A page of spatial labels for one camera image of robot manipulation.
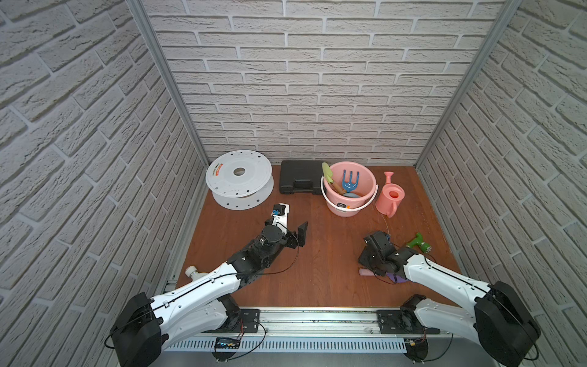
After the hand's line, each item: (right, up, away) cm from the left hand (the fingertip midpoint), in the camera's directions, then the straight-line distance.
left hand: (291, 214), depth 78 cm
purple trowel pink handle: (+27, -21, +3) cm, 35 cm away
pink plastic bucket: (+19, +2, +13) cm, 23 cm away
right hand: (+28, -19, +9) cm, 35 cm away
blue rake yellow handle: (+25, +10, +22) cm, 35 cm away
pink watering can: (+41, +6, +16) cm, 44 cm away
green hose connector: (+51, -13, +12) cm, 54 cm away
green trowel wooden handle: (+15, +16, +15) cm, 26 cm away
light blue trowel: (+24, +6, +15) cm, 29 cm away
